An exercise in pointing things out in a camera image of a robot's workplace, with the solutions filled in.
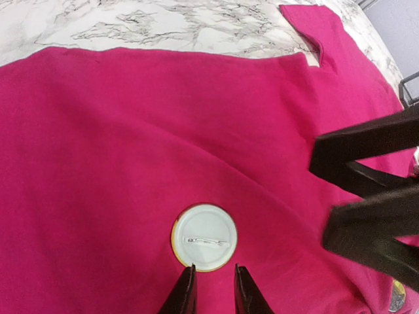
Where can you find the magenta t-shirt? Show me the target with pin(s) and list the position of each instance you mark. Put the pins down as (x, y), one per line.
(102, 151)

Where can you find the round silver blue brooch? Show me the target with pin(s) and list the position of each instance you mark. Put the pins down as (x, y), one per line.
(398, 297)

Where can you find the gold brooch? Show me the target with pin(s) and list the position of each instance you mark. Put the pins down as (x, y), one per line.
(204, 236)

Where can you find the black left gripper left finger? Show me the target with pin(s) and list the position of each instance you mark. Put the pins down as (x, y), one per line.
(182, 298)

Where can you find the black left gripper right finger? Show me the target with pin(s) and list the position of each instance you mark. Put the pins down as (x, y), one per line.
(248, 298)

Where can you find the black hexagonal brooch display case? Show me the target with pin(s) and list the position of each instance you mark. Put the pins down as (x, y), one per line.
(408, 91)

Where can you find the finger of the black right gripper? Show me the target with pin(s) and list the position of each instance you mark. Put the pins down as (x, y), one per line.
(335, 155)
(367, 232)

